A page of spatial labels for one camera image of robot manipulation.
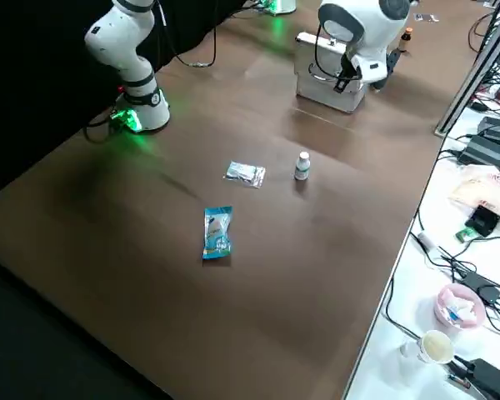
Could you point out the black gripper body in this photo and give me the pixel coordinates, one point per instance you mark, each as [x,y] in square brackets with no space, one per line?
[350,64]
[393,58]

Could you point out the silver aluminium medicine case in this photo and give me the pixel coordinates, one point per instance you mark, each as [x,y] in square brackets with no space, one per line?
[325,93]

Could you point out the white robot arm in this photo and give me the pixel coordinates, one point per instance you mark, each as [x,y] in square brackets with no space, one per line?
[281,5]
[125,54]

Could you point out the brown bottle orange cap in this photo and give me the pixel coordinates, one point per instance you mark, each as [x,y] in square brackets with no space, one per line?
[407,39]

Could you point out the small white bottle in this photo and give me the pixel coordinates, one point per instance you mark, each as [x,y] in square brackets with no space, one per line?
[302,168]

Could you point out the beige snack bag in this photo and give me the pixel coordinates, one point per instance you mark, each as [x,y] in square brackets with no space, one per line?
[487,187]

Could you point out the small black charger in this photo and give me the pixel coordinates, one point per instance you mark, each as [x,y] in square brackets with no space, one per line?
[485,221]

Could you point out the small green circuit board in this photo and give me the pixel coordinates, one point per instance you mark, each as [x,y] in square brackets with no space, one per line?
[464,234]

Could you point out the blue printed sachet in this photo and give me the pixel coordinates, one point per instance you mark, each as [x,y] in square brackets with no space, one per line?
[217,233]

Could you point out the flat black adapter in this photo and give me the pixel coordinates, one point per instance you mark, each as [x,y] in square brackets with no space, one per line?
[481,287]

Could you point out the pink bowl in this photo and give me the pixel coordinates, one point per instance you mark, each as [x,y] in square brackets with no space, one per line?
[460,308]

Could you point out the white paper cup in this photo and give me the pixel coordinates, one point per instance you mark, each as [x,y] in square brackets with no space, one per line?
[436,348]

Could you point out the black desk device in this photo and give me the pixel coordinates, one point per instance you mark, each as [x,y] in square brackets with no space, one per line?
[491,377]

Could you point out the silver aluminium post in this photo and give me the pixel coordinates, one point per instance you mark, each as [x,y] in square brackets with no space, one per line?
[475,66]

